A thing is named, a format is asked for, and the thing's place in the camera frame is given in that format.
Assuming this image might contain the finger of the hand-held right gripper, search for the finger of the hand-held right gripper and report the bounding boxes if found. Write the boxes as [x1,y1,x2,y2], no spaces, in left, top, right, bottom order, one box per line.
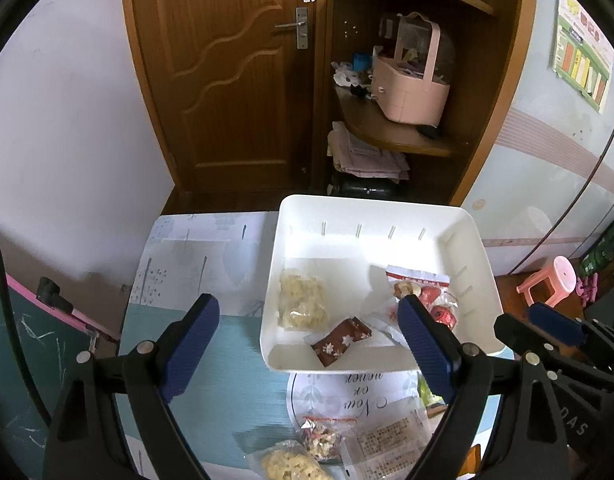
[528,302,614,356]
[494,312,614,393]

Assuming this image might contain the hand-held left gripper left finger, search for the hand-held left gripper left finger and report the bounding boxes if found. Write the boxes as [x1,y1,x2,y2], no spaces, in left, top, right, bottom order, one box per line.
[42,293,221,480]

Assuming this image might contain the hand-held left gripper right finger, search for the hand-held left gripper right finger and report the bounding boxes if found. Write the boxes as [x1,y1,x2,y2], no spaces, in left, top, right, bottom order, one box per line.
[397,294,570,480]

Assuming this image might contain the white plastic tray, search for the white plastic tray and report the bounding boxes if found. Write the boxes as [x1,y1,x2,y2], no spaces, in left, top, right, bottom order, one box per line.
[259,194,504,373]

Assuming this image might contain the clear packet of red snacks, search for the clear packet of red snacks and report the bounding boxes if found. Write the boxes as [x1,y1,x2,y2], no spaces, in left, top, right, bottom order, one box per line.
[369,264,460,348]

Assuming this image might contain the small pink toy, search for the small pink toy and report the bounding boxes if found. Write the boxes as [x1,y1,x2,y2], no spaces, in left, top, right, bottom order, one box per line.
[574,275,600,302]

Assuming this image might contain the green snack packet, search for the green snack packet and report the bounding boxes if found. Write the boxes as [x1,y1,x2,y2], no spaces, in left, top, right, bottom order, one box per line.
[417,375,448,408]

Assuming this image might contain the black box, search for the black box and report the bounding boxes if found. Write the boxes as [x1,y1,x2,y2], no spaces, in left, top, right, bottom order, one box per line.
[583,286,614,328]

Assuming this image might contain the pink plastic stool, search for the pink plastic stool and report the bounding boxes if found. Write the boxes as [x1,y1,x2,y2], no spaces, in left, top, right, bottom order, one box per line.
[516,256,577,308]

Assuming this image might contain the teal table runner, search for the teal table runner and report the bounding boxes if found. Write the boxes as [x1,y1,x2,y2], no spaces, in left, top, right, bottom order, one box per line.
[109,312,518,480]

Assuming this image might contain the white leaf-print tablecloth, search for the white leaf-print tablecloth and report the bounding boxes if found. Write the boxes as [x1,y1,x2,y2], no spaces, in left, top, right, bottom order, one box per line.
[128,211,280,318]

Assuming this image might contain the round white floral placemat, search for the round white floral placemat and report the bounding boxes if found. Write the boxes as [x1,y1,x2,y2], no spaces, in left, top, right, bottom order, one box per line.
[286,370,468,480]

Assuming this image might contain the brown floral snack packet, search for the brown floral snack packet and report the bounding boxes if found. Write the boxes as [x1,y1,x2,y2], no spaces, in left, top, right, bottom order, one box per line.
[305,316,374,367]

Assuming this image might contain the green bag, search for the green bag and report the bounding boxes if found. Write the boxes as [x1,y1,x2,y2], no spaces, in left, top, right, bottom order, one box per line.
[577,217,614,278]

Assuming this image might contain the clear packet with printed label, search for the clear packet with printed label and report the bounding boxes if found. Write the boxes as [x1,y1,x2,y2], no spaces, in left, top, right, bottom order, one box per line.
[342,407,433,480]

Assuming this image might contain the pale cracker packet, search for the pale cracker packet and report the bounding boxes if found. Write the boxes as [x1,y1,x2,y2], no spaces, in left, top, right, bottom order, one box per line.
[278,268,329,332]
[245,440,338,480]

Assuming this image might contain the clear mixed snack packet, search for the clear mixed snack packet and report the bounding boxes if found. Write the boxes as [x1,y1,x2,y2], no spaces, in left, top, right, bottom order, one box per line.
[299,415,358,463]

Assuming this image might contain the black clamp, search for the black clamp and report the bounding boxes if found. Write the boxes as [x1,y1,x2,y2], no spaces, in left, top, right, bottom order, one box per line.
[36,276,74,313]

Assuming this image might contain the pale sliding wardrobe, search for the pale sliding wardrobe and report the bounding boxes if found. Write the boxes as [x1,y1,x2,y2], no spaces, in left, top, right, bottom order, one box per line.
[459,0,614,276]

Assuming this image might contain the black pot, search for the black pot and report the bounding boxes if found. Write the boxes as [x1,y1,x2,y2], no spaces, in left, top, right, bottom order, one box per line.
[329,170,405,200]

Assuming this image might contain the folded pink towels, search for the folded pink towels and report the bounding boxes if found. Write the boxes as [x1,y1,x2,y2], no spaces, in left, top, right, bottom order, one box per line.
[327,121,410,183]

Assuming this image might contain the wooden corner shelf unit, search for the wooden corner shelf unit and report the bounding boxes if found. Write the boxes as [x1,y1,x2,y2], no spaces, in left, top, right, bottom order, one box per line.
[312,0,538,206]

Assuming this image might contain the pink storage basket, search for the pink storage basket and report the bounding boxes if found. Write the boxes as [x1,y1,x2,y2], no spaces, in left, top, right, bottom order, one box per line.
[369,11,455,127]

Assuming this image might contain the brown wooden door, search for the brown wooden door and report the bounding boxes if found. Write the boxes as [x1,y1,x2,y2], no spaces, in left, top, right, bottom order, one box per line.
[121,0,330,193]

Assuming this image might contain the white patterned cloth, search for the white patterned cloth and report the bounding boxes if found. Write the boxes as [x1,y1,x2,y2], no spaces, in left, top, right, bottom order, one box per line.
[332,60,368,87]

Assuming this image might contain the green chalkboard with pink frame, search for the green chalkboard with pink frame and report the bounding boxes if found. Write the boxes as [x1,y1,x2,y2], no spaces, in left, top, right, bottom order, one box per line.
[0,255,122,480]

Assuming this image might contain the black cable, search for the black cable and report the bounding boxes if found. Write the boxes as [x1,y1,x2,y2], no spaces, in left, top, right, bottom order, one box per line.
[0,220,52,426]

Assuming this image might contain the wall poster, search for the wall poster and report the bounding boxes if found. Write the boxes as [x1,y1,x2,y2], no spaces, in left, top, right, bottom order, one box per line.
[552,0,614,113]

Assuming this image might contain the silver door handle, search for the silver door handle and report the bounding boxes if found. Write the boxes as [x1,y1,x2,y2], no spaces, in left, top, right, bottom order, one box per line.
[274,7,309,50]

